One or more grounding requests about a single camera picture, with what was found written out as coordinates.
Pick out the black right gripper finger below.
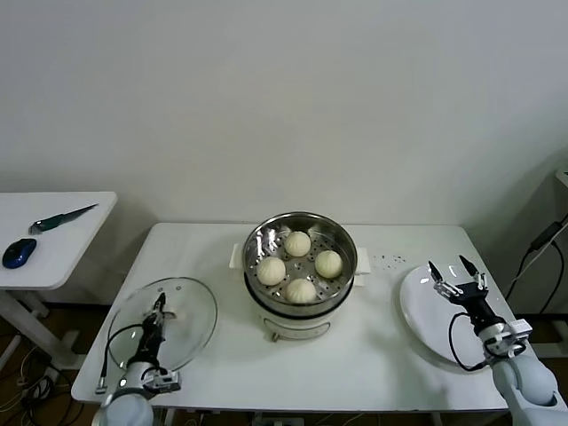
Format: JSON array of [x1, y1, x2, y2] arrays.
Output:
[[458, 254, 489, 293], [426, 260, 463, 299]]

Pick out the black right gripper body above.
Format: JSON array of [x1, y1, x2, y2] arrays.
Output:
[[451, 280, 496, 330]]

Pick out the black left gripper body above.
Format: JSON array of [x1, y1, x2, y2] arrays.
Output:
[[137, 315, 166, 362]]

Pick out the round glass pot lid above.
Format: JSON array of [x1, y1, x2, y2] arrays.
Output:
[[107, 277, 218, 372]]

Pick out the white steamed baozi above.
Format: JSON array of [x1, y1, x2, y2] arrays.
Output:
[[283, 230, 312, 258], [313, 249, 344, 280], [285, 278, 318, 305], [256, 256, 287, 287]]

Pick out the perforated steel steamer basket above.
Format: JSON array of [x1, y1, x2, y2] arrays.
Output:
[[242, 212, 359, 319]]

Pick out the large white plate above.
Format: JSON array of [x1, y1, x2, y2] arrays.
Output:
[[398, 264, 518, 367]]

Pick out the dark crumb specks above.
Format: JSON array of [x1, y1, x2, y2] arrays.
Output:
[[370, 252, 406, 270]]

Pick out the small white side table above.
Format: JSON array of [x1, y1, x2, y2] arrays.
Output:
[[0, 191, 119, 369]]

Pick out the large white work table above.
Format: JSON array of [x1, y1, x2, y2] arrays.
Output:
[[70, 222, 559, 426]]

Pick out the white electric cooker pot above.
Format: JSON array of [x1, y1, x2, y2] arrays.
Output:
[[228, 242, 372, 343]]

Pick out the blue computer mouse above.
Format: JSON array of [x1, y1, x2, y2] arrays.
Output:
[[1, 238, 37, 269]]

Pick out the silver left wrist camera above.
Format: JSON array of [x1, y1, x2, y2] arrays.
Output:
[[141, 370, 182, 392]]

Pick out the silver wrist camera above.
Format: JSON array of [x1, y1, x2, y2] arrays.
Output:
[[483, 319, 533, 359], [141, 370, 182, 392]]

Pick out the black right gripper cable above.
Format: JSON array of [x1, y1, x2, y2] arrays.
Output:
[[448, 312, 493, 372]]

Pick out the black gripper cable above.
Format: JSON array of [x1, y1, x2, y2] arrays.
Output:
[[95, 322, 148, 395], [448, 312, 493, 372]]

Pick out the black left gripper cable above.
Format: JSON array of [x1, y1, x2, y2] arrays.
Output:
[[95, 322, 148, 395]]

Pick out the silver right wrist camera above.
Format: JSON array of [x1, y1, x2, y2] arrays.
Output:
[[483, 319, 533, 359]]

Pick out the black power adapter cable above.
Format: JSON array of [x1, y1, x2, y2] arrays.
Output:
[[504, 220, 568, 317]]

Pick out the tangled floor cables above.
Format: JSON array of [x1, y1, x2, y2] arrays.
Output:
[[0, 332, 85, 426]]

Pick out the green handled knife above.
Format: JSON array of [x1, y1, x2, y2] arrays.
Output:
[[28, 203, 99, 235]]

